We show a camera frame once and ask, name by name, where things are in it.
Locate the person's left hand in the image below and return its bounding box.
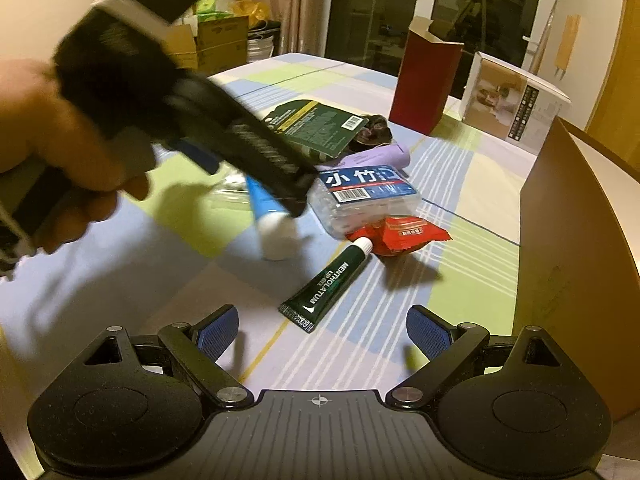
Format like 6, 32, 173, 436
0, 57, 157, 256

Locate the dark brown hair scrunchie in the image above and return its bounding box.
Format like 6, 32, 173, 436
350, 115, 393, 148

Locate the white bucket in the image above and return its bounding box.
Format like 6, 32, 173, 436
247, 35, 275, 63

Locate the wooden door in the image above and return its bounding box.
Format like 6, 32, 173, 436
585, 0, 640, 171

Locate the dark green flat packet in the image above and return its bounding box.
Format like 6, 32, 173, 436
262, 100, 365, 161

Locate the yellow plastic bag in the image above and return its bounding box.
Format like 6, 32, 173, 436
230, 0, 273, 28

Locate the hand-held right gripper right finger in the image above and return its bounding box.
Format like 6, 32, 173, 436
386, 304, 567, 409

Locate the dark green lip gel tube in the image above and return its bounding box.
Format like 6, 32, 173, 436
279, 237, 375, 335

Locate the bag of cotton swabs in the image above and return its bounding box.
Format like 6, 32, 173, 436
306, 164, 423, 241

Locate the purple cylindrical bottle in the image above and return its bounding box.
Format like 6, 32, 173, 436
317, 142, 411, 173

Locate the white and blue tube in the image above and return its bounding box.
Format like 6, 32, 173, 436
245, 172, 299, 261

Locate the yellow wooden wall tag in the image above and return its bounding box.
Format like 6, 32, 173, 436
554, 14, 582, 81

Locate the red snack packet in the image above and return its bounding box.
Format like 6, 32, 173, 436
346, 215, 452, 257

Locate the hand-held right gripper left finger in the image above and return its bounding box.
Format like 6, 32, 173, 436
75, 304, 255, 409

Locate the plaid bed sheet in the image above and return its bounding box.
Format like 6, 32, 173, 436
0, 52, 541, 480

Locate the small cardboard box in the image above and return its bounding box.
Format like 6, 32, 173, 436
164, 24, 200, 70

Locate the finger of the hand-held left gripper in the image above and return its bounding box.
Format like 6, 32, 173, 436
167, 77, 321, 219
171, 137, 223, 173

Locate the white printed product box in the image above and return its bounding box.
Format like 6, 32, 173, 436
460, 51, 572, 157

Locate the clear plastic wrapper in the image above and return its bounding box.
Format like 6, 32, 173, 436
210, 175, 251, 211

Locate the dark red paper bag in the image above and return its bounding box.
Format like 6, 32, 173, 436
389, 16, 466, 136

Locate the large white box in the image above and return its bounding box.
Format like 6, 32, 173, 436
510, 116, 640, 423

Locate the large cardboard box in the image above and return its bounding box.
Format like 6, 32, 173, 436
196, 14, 250, 75

